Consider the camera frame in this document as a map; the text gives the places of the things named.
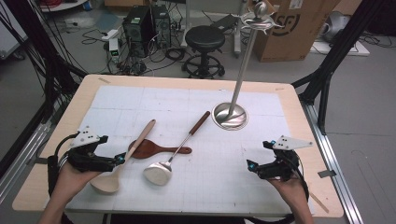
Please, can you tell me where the small device with green display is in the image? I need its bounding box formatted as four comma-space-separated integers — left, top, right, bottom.
108, 37, 120, 62

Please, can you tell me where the tangle of black floor cables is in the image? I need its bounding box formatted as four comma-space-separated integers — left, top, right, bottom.
81, 27, 188, 77

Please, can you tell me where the white flat board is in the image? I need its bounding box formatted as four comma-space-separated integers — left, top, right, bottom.
309, 40, 371, 57

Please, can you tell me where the white power strip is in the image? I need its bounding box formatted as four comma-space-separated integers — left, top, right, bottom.
101, 28, 120, 42

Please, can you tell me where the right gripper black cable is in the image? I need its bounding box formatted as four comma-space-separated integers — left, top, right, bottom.
246, 151, 311, 224

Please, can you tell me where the metal utensil stand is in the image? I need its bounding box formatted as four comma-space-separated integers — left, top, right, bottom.
211, 1, 284, 131

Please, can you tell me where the black metal frame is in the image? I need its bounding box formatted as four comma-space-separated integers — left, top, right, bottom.
291, 0, 387, 135
0, 0, 89, 180

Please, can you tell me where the grey rounded appliance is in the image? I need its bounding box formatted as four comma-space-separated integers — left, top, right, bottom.
320, 11, 351, 43

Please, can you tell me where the black round stool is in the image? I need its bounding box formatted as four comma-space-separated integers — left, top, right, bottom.
181, 25, 226, 79

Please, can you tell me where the light wooden spoon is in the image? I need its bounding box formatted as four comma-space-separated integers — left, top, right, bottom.
90, 119, 157, 195

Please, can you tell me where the person's right hand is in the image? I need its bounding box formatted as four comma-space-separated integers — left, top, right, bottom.
269, 176, 309, 208

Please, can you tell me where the wide black computer tower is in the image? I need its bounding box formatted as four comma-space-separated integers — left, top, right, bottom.
121, 5, 157, 59

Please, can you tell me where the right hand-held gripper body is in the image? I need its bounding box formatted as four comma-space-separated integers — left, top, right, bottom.
260, 134, 314, 182

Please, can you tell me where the black flat device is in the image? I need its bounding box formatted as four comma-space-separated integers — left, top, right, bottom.
209, 13, 239, 32

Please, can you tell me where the metal spatula with brown handle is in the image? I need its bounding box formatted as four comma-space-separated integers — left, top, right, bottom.
143, 110, 211, 187

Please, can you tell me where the grey tape strip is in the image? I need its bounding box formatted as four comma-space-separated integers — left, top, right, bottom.
317, 169, 338, 179

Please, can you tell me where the large cardboard box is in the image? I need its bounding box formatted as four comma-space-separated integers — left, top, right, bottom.
252, 0, 342, 63

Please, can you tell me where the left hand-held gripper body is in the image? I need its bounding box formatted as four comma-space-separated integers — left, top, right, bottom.
66, 125, 118, 174

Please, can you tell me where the narrow black computer tower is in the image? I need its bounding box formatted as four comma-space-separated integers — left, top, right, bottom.
151, 4, 172, 49

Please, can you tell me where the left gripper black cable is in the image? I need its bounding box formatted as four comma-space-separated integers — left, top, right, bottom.
46, 133, 78, 198

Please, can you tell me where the dark brown wooden rice paddle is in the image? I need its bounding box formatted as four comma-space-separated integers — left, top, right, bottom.
128, 138, 193, 160

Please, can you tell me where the white metal stand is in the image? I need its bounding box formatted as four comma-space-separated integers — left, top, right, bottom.
233, 0, 248, 59

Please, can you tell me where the white round table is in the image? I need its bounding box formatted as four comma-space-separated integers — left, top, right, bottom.
38, 0, 89, 13

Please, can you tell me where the aluminium rail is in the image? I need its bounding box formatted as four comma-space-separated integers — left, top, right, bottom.
0, 120, 52, 203
300, 101, 364, 224

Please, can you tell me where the person's left hand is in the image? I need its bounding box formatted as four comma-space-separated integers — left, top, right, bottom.
50, 161, 102, 204

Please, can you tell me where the thin wooden stick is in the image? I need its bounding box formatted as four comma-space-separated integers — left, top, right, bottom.
307, 190, 330, 214

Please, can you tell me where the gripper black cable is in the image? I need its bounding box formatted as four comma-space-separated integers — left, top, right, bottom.
246, 151, 311, 224
46, 133, 78, 198

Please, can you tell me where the white grid mat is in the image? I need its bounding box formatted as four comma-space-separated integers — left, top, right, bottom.
64, 85, 316, 217

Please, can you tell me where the black tape strip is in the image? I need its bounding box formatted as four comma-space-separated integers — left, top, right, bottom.
26, 157, 50, 166

